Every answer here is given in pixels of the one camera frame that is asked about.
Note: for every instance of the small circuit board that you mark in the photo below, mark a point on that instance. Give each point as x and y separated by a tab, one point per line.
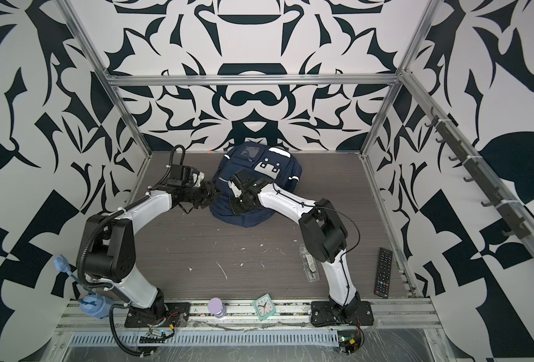
349	343
156	336

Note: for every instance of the black tv remote control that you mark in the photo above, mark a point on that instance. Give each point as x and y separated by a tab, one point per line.
383	273

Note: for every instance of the teal small alarm clock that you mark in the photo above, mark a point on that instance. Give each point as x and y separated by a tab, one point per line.
264	307

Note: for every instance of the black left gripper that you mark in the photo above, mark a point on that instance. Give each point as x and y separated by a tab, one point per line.
209	194

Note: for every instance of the navy blue school backpack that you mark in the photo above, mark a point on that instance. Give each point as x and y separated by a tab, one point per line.
258	163

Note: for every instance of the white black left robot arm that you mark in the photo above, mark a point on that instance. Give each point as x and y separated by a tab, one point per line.
107	254

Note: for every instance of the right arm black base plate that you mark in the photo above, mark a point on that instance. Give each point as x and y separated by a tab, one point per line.
328	313

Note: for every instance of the small circuit board right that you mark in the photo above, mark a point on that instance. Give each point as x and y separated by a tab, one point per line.
349	343

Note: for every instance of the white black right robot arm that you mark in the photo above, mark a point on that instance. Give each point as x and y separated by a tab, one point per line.
324	234

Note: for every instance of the small circuit board left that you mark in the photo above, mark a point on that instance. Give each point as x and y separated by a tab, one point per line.
156	336

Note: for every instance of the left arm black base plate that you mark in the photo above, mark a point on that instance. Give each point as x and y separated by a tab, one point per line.
176	313

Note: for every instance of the light blue water bottle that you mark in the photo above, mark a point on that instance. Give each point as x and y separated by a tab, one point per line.
92	305

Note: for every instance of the clear plastic bag with eraser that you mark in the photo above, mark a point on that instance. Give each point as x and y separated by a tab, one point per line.
310	264

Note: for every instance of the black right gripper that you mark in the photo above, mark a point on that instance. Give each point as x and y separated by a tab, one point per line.
234	208

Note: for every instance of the white slotted cable duct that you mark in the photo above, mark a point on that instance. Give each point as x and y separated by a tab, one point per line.
191	338

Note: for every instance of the purple small bottle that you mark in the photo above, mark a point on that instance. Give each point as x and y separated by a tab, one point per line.
217	308

